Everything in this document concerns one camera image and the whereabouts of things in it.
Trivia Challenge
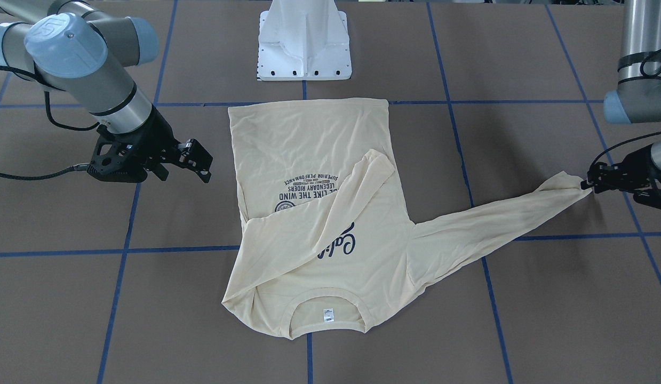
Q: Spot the cream yellow long-sleeve shirt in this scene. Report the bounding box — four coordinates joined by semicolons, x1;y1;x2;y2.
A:
221;98;588;340

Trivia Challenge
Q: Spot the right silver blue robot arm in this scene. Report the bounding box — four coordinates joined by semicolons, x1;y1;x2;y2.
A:
0;1;213;183

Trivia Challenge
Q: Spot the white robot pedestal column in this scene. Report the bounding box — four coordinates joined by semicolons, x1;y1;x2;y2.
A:
257;1;353;81

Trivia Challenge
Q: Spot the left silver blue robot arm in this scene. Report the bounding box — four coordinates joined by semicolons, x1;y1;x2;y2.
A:
581;1;661;210

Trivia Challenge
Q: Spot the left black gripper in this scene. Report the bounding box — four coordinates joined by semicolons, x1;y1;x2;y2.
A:
580;144;661;210

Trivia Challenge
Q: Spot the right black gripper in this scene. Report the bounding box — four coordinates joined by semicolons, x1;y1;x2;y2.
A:
86;107;213;184

